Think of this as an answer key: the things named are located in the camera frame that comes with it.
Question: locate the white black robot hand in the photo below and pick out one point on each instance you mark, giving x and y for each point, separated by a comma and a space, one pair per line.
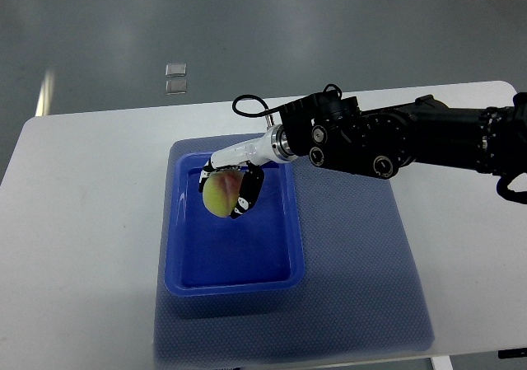
249, 157

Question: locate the upper metal floor plate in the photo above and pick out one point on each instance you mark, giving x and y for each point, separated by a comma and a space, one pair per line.
175, 69

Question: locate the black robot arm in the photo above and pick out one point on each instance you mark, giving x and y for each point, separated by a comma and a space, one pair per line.
335, 134

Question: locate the blue plastic tray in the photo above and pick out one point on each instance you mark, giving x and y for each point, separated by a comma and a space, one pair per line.
210, 256

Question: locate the green red peach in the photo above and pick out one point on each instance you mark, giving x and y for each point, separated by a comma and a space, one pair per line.
221, 191

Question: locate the blue textured mat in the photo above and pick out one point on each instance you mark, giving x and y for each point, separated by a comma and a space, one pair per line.
360, 295

